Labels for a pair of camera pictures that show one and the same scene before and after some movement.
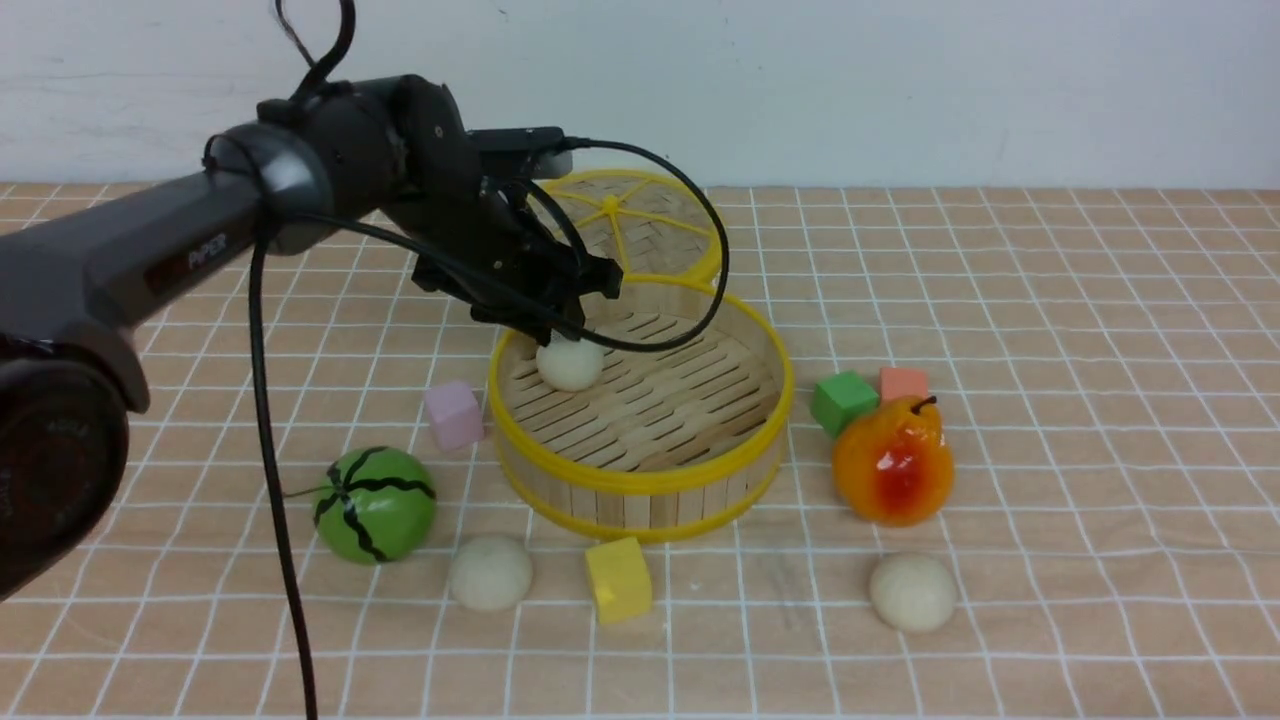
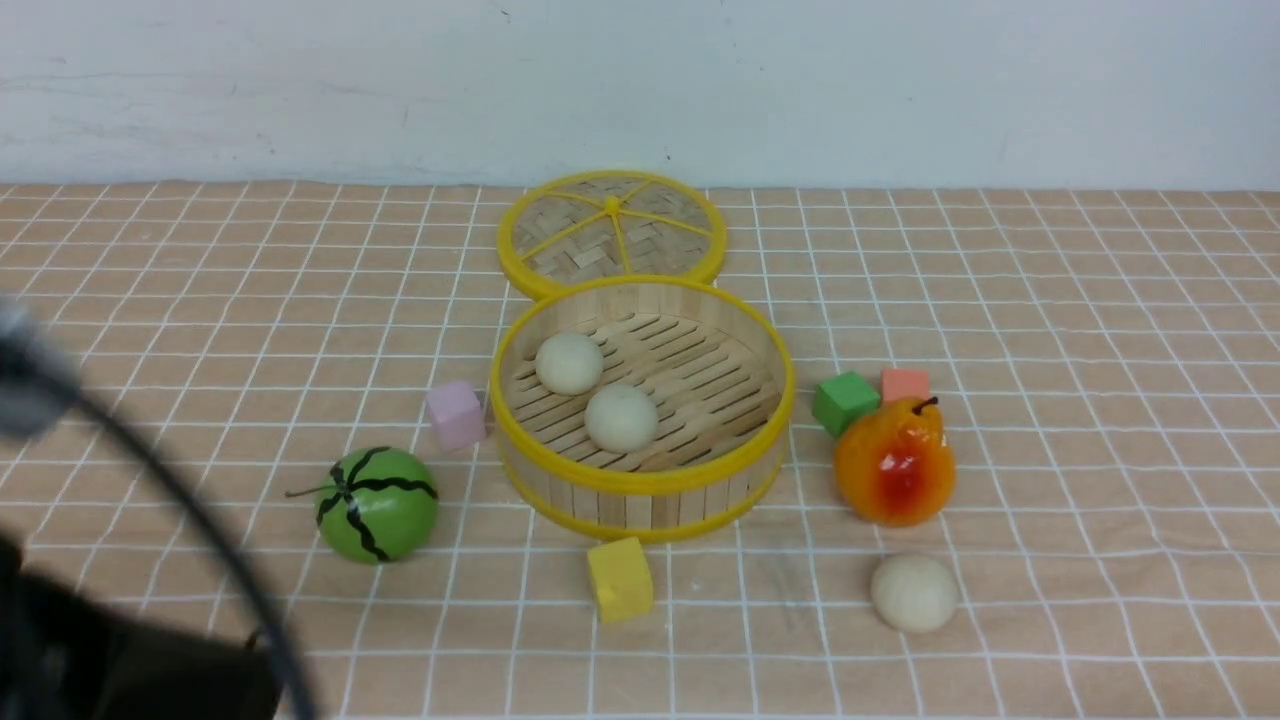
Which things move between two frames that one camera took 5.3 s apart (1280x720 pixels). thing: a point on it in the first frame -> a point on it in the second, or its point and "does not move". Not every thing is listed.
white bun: x=491 y=572 -> x=620 y=418
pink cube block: x=456 y=414 does not move
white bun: x=569 y=365 does not move
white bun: x=912 y=593 does not move
